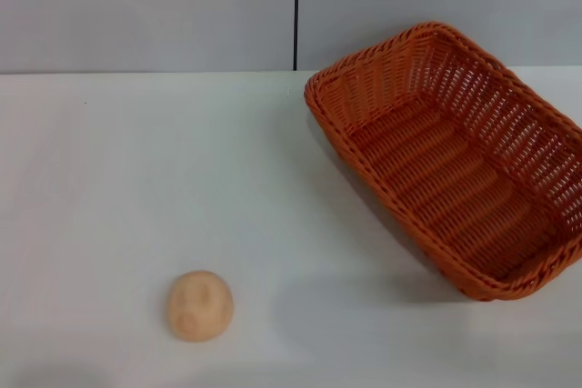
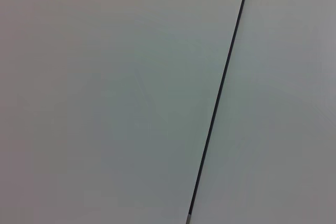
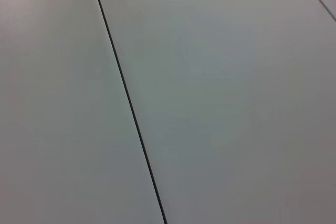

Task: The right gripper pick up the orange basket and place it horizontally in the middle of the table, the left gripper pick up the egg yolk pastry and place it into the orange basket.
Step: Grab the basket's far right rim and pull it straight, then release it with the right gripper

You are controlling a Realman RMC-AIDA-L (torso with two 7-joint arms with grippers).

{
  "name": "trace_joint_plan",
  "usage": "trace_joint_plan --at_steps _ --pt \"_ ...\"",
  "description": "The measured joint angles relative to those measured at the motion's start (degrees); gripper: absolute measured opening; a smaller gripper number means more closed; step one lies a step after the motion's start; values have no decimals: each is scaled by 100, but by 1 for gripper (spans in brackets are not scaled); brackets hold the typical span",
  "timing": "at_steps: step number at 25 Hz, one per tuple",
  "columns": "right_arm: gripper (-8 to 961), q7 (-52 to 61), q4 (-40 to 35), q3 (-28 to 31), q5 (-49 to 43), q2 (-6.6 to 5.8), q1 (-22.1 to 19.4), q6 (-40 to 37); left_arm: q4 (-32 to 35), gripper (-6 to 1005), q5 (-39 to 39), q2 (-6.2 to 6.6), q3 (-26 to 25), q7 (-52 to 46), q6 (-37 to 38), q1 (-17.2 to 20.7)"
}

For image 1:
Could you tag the orange woven wicker basket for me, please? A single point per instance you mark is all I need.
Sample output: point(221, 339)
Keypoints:
point(432, 170)

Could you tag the round tan bread bun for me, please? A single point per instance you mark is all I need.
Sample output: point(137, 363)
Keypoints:
point(199, 306)

